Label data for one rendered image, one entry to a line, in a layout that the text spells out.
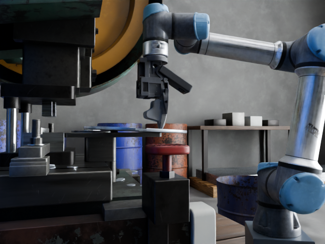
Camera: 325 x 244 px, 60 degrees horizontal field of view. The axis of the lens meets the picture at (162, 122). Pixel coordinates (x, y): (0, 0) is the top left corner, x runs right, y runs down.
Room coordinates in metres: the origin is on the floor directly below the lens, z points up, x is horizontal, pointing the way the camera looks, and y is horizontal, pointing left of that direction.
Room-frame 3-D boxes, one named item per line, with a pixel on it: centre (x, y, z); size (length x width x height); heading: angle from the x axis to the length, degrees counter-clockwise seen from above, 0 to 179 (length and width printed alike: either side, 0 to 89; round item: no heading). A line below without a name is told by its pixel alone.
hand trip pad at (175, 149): (0.49, -0.01, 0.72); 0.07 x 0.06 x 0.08; 107
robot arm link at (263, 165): (0.95, -0.38, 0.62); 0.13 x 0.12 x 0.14; 1
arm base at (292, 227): (0.96, -0.38, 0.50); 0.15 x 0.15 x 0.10
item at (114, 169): (0.79, 0.14, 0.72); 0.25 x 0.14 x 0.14; 107
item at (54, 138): (0.74, 0.30, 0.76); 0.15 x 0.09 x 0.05; 17
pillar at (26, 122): (0.80, 0.39, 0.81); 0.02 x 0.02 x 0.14
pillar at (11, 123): (0.64, 0.34, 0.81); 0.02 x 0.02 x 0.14
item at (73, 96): (0.74, 0.31, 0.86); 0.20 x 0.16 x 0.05; 17
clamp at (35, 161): (0.57, 0.26, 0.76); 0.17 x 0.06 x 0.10; 17
